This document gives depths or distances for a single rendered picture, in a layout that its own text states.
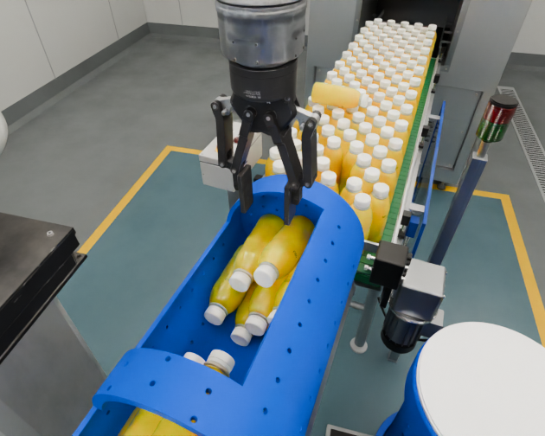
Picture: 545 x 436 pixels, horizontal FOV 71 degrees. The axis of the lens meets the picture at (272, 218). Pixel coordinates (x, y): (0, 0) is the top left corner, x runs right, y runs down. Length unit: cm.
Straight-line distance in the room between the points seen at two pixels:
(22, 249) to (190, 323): 38
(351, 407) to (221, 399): 137
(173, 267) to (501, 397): 180
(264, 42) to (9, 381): 90
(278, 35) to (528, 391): 67
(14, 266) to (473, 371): 87
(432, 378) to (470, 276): 169
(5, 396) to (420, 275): 102
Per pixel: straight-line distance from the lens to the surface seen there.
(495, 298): 236
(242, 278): 71
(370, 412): 183
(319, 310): 60
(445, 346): 79
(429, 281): 111
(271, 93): 43
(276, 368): 52
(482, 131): 112
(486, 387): 78
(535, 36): 531
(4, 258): 93
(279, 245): 70
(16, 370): 107
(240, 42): 41
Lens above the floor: 167
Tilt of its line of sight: 43 degrees down
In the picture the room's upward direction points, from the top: straight up
